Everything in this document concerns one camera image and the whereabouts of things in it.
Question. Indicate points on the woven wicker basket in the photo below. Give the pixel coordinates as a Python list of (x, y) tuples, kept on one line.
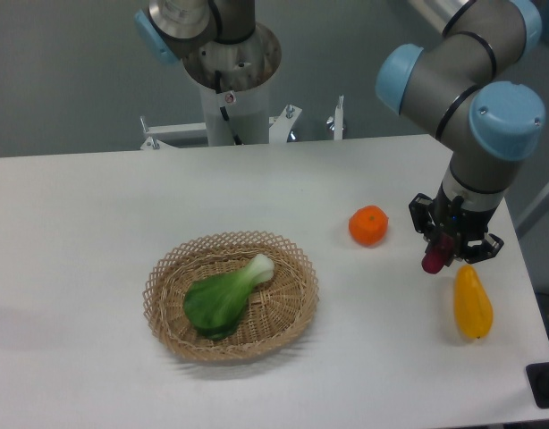
[(277, 311)]

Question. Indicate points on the green bok choy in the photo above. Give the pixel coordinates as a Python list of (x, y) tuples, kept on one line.
[(214, 306)]

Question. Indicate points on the robot base column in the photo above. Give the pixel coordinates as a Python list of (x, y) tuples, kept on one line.
[(226, 53)]

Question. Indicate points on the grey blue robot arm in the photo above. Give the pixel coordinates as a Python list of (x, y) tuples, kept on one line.
[(453, 92)]

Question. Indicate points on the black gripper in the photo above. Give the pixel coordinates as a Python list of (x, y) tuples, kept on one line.
[(467, 228)]

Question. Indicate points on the white metal mounting frame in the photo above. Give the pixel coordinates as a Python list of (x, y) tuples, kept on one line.
[(279, 129)]

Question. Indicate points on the yellow pepper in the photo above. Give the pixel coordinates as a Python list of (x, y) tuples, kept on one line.
[(472, 308)]

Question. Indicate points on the orange tangerine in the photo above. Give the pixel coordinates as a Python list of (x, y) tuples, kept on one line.
[(368, 225)]

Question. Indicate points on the purple red sweet potato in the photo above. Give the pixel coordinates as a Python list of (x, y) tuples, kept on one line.
[(439, 253)]

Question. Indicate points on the black device at edge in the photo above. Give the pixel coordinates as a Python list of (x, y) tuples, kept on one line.
[(538, 377)]

